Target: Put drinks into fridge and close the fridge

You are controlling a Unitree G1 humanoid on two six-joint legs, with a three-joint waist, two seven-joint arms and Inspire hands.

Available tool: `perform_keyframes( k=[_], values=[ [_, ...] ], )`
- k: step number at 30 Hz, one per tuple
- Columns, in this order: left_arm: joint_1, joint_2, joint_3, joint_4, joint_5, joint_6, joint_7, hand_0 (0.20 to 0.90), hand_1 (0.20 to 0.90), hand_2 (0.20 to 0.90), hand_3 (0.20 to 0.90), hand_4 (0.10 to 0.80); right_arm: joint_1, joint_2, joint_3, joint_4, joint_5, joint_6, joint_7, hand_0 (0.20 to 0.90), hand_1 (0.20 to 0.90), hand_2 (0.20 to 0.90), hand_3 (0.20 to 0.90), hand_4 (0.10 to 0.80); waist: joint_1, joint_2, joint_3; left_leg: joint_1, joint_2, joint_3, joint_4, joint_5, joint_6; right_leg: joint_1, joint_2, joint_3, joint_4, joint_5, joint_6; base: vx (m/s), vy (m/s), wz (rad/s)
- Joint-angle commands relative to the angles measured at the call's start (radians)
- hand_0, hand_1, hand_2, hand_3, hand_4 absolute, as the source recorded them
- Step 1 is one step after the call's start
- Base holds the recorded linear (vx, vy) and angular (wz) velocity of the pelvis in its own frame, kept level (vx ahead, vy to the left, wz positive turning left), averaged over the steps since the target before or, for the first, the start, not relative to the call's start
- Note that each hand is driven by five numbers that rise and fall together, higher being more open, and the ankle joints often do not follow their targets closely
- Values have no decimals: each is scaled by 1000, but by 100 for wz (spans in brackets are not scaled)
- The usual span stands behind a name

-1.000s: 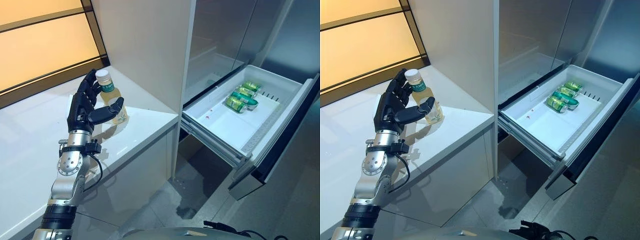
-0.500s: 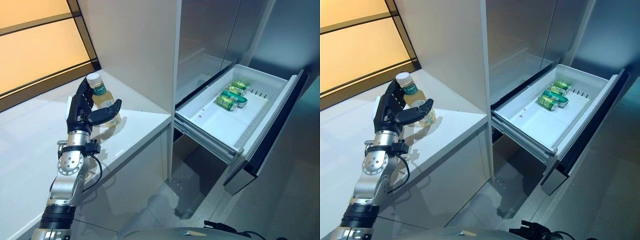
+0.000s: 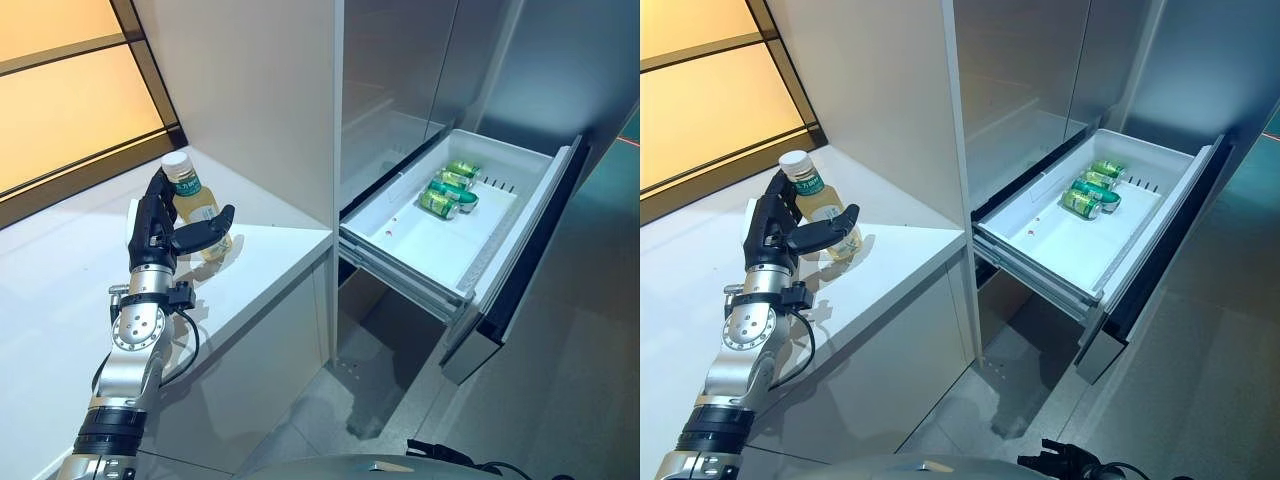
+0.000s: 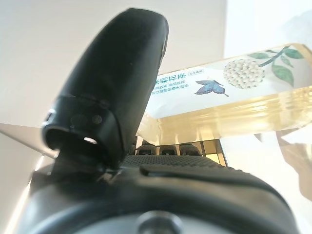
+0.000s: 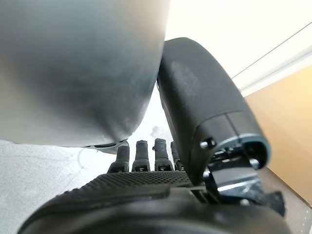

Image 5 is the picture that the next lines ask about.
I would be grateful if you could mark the silver black right robot leg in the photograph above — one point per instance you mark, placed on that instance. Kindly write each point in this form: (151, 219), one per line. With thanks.
(73, 73)

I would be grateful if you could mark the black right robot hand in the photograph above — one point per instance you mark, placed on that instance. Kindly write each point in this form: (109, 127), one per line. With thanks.
(146, 202)

